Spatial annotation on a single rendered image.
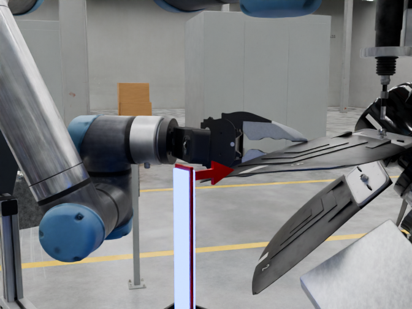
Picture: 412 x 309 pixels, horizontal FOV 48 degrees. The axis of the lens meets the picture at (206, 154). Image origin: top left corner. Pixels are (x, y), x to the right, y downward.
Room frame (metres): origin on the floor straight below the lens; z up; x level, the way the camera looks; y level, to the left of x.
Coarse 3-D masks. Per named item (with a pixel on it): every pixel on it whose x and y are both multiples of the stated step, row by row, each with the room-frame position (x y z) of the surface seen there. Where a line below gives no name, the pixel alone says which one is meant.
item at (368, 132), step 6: (354, 132) 0.67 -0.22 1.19; (360, 132) 0.67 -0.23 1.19; (366, 132) 0.67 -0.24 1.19; (372, 132) 0.67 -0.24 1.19; (390, 132) 0.66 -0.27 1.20; (378, 138) 0.64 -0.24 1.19; (384, 138) 0.64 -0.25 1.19; (390, 138) 0.64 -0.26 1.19; (396, 138) 0.64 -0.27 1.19; (402, 138) 0.64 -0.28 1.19; (408, 138) 0.64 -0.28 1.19; (402, 144) 0.61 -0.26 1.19; (408, 144) 0.60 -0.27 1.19
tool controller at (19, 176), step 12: (0, 132) 0.86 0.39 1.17; (0, 144) 0.86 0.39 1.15; (0, 156) 0.86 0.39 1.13; (12, 156) 0.87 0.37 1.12; (0, 168) 0.85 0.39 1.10; (12, 168) 0.87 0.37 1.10; (0, 180) 0.85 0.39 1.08; (12, 180) 0.87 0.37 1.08; (0, 192) 0.85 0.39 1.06; (12, 192) 0.87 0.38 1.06
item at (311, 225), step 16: (320, 192) 0.81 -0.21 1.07; (336, 192) 0.76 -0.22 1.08; (304, 208) 0.82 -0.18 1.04; (320, 208) 0.76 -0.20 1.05; (336, 208) 0.72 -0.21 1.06; (352, 208) 0.70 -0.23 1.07; (288, 224) 0.83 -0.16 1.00; (304, 224) 0.76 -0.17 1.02; (320, 224) 0.73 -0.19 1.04; (336, 224) 0.70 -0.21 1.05; (272, 240) 0.85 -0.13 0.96; (288, 240) 0.77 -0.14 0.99; (304, 240) 0.73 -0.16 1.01; (320, 240) 0.70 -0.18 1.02; (272, 256) 0.77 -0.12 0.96; (288, 256) 0.73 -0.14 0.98; (304, 256) 0.69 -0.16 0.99; (256, 272) 0.77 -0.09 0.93; (272, 272) 0.72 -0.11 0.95; (256, 288) 0.71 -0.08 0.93
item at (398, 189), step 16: (400, 96) 0.68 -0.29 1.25; (368, 112) 0.70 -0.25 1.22; (400, 112) 0.67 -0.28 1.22; (368, 128) 0.70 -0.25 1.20; (384, 128) 0.68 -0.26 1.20; (400, 128) 0.66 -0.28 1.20; (384, 160) 0.69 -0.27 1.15; (400, 160) 0.67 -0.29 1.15; (400, 176) 0.64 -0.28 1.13; (400, 192) 0.66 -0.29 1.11
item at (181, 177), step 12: (180, 180) 0.42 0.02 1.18; (180, 192) 0.42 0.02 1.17; (180, 204) 0.42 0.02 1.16; (180, 216) 0.42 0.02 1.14; (180, 228) 0.42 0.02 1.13; (180, 240) 0.42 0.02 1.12; (180, 252) 0.42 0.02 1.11; (180, 264) 0.42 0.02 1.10; (180, 276) 0.42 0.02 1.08; (180, 288) 0.42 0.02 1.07; (180, 300) 0.42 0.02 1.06
